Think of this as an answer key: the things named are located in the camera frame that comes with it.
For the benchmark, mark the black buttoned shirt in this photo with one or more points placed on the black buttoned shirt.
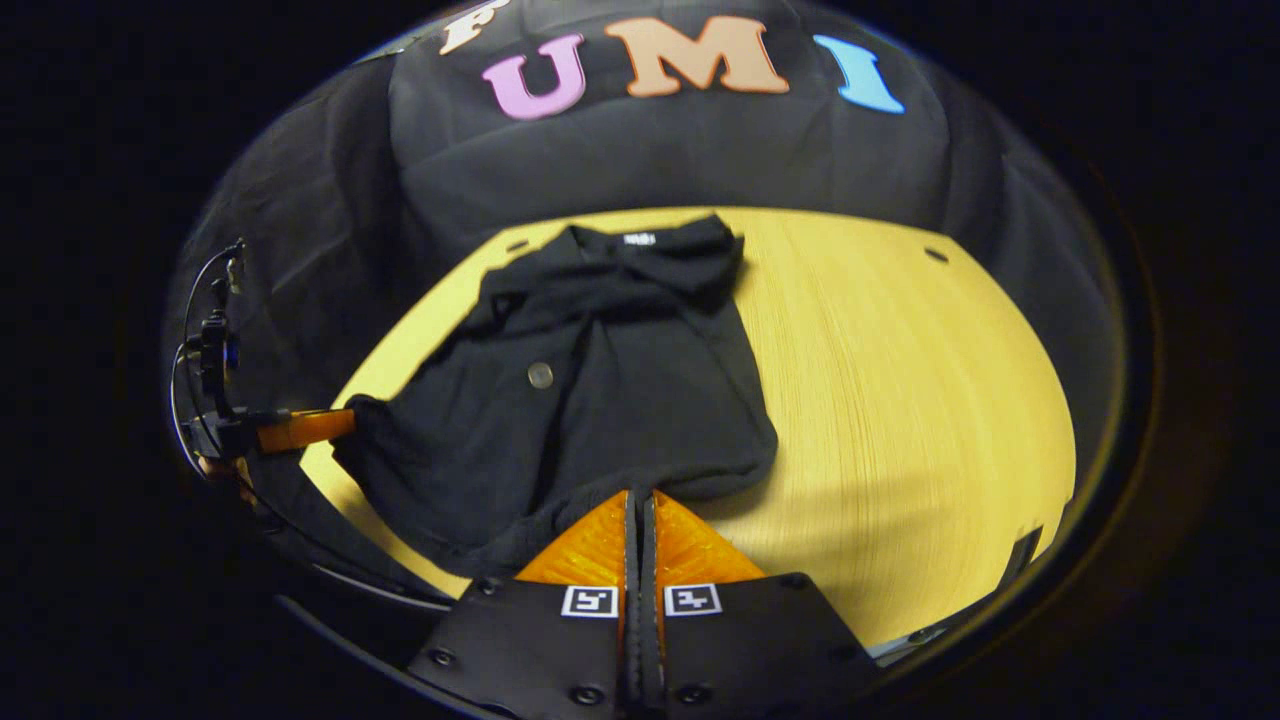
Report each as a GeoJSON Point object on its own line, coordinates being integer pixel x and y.
{"type": "Point", "coordinates": [620, 420]}

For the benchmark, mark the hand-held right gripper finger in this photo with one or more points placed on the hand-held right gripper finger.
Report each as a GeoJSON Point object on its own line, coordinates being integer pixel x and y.
{"type": "Point", "coordinates": [632, 640]}
{"type": "Point", "coordinates": [652, 640]}

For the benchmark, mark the black backdrop cloth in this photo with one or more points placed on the black backdrop cloth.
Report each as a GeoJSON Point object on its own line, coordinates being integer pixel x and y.
{"type": "Point", "coordinates": [700, 160]}

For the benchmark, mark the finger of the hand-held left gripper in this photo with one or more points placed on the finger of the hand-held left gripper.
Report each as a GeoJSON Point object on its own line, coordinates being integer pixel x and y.
{"type": "Point", "coordinates": [300, 430]}

